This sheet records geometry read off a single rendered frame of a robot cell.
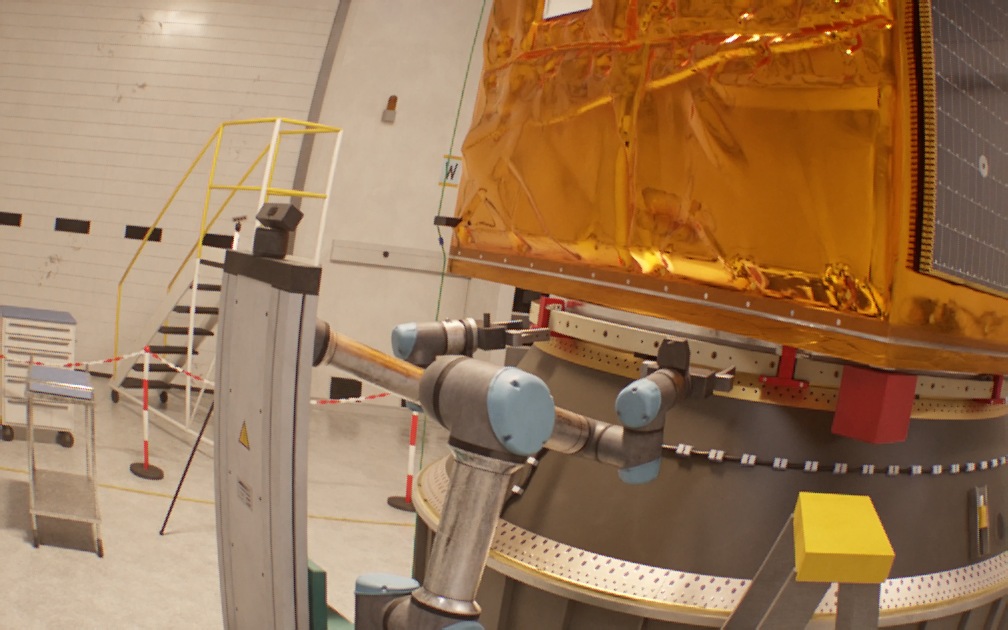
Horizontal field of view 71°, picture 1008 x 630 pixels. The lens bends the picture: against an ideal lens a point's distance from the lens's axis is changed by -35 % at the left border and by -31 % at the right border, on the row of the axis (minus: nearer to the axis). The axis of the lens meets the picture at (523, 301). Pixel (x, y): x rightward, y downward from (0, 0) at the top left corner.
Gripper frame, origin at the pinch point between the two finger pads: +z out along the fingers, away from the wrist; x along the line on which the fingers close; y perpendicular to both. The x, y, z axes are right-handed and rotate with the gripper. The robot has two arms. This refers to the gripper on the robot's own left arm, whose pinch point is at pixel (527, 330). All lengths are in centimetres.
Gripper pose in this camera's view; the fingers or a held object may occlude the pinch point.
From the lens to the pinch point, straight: 232.0
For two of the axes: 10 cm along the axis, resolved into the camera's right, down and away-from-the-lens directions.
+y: -0.1, -9.9, -1.3
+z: 9.0, -0.7, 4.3
